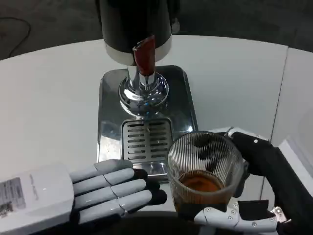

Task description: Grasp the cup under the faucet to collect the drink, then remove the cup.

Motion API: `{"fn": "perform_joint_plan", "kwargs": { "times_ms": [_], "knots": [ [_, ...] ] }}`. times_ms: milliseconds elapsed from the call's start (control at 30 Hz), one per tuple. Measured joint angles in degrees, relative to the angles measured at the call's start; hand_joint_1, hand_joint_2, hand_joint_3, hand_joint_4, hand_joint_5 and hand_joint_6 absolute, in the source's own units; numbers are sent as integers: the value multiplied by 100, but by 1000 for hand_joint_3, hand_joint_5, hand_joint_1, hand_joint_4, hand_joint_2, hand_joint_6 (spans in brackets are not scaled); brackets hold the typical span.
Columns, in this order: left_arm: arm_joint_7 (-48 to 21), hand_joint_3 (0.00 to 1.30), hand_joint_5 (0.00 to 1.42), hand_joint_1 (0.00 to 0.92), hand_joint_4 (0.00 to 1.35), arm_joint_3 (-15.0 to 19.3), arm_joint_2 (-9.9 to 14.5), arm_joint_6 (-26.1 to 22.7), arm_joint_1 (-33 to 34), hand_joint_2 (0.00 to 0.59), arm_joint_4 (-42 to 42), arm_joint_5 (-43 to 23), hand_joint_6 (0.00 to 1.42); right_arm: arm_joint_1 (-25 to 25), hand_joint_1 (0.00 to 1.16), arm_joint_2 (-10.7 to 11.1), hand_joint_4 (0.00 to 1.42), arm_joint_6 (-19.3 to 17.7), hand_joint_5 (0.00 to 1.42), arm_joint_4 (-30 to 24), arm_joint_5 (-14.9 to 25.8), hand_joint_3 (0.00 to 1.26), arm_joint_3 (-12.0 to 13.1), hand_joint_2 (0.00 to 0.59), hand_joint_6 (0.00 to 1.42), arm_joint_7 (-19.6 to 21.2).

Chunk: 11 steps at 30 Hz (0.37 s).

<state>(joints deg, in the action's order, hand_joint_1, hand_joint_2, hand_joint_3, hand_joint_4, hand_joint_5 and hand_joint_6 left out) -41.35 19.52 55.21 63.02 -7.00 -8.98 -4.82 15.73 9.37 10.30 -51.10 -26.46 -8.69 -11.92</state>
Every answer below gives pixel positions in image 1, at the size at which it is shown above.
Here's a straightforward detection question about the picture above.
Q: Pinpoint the clear ribbed glass cup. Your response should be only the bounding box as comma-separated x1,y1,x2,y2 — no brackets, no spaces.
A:
167,131,246,217

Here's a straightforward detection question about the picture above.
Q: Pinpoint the slotted steel drip grid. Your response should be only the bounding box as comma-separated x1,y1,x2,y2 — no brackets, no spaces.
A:
120,117,172,163

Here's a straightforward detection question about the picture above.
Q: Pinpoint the black floor cable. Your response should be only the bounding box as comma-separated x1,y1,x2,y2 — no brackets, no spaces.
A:
0,16,32,54

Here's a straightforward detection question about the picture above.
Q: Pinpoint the black robot torso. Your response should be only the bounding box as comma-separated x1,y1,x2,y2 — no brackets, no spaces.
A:
117,211,203,235

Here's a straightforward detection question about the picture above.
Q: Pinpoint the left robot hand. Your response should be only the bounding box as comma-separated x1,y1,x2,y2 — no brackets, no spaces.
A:
0,159,168,235

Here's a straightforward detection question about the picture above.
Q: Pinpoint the black drink dispenser chrome base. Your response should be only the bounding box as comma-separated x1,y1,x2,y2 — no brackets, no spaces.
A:
95,0,173,120

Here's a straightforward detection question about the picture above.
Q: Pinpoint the red tap lever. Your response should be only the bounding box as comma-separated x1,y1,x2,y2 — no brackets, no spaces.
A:
132,35,157,75

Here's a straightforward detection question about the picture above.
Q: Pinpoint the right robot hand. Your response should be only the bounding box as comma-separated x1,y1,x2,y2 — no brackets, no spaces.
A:
194,126,313,235

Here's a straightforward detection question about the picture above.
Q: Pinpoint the steel drip tray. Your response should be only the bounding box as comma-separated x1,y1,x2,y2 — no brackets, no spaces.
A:
97,64,199,184

